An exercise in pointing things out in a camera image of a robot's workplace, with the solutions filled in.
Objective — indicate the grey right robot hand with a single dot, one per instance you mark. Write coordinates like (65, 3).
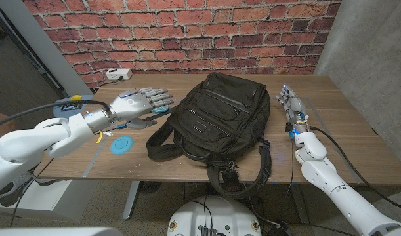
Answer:
(293, 108)

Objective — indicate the white power strip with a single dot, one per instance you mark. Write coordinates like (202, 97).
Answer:
(118, 74)

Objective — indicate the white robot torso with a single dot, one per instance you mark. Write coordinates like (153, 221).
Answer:
(216, 216)

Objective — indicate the black ribbed round object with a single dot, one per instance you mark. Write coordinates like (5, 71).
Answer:
(151, 187)

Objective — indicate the black handheld device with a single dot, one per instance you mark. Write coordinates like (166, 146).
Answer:
(70, 107)

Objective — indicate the blue round disc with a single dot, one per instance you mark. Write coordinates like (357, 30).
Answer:
(121, 145)

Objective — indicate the black backpack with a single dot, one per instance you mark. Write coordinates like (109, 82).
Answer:
(220, 121)

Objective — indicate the yellow ball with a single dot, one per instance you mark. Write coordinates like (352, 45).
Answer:
(76, 97)

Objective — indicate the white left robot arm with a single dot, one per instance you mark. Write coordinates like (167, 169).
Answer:
(39, 141)

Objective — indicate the light blue round stool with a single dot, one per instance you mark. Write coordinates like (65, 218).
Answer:
(60, 113)

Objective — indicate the brick print backdrop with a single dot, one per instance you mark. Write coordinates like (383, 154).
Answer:
(187, 32)

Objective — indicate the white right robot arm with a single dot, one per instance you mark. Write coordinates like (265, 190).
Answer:
(338, 190)

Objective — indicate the grey black sneaker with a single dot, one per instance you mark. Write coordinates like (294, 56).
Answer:
(13, 193)

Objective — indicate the grey metal table leg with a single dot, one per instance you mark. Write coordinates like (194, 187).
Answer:
(131, 200)
(300, 204)

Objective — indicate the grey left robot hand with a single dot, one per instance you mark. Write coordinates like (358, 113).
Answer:
(134, 103)

